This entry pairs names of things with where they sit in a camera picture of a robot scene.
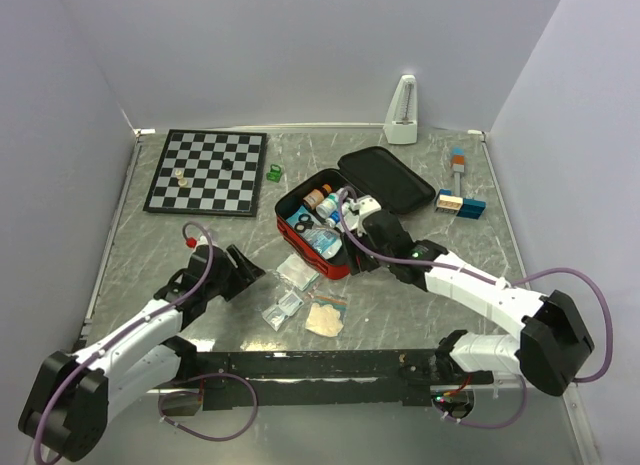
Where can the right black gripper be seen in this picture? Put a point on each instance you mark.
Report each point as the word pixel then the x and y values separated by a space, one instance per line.
pixel 351 258

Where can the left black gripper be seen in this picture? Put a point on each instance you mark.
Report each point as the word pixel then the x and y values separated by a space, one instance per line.
pixel 243 275

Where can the blue white bandage packet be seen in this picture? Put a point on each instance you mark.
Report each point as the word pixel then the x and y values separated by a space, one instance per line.
pixel 326 244

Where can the clear green-label bottle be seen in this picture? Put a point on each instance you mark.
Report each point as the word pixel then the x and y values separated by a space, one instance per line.
pixel 329 205

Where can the red black medicine case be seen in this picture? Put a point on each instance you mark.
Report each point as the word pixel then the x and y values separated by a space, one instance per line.
pixel 365 194

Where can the black handled scissors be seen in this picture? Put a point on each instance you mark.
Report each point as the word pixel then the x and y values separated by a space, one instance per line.
pixel 306 222

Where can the amber medicine bottle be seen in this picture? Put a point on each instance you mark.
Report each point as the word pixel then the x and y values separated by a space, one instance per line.
pixel 314 198

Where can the blue white small bottle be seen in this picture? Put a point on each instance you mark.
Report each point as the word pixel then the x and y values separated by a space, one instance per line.
pixel 333 220

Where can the clear bag with pads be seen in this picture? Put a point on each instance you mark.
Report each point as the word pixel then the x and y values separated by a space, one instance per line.
pixel 297 272

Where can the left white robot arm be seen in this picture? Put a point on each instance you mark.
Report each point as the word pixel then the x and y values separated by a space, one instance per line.
pixel 76 395

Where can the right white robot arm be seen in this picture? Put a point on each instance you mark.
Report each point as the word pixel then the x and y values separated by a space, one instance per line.
pixel 545 339

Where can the white blue wipe sachet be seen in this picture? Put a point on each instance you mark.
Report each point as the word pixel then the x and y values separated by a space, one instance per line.
pixel 283 309

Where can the blue toy block stack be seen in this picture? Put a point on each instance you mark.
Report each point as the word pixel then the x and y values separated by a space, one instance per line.
pixel 447 202

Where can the grey orange blue toy stick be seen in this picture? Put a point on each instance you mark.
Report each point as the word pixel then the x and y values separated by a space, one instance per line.
pixel 457 165

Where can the beige bandage patch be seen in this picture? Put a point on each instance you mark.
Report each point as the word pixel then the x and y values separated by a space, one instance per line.
pixel 326 316

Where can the black white chessboard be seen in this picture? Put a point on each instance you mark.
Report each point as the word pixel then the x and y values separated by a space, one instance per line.
pixel 211 190

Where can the small green toy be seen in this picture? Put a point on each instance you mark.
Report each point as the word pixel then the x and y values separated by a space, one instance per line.
pixel 274 174

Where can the white metronome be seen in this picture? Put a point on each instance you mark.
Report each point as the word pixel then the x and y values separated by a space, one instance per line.
pixel 401 122

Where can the black base bar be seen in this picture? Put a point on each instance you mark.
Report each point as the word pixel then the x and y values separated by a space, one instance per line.
pixel 240 379

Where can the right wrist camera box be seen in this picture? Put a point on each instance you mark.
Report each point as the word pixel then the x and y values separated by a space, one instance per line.
pixel 356 210

